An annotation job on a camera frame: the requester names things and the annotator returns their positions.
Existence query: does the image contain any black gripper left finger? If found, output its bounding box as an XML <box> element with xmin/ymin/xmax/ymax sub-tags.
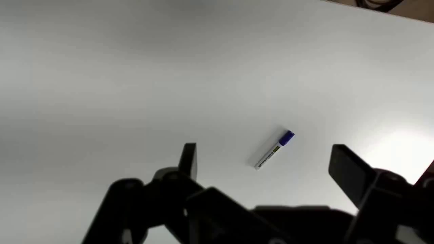
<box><xmin>179</xmin><ymin>143</ymin><xmax>198</xmax><ymax>179</ymax></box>

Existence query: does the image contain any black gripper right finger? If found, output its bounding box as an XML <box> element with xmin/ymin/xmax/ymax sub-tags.
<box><xmin>329</xmin><ymin>144</ymin><xmax>377</xmax><ymax>211</ymax></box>

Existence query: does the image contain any white marker with blue cap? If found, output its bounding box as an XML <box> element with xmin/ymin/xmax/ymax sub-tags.
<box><xmin>254</xmin><ymin>131</ymin><xmax>295</xmax><ymax>170</ymax></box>

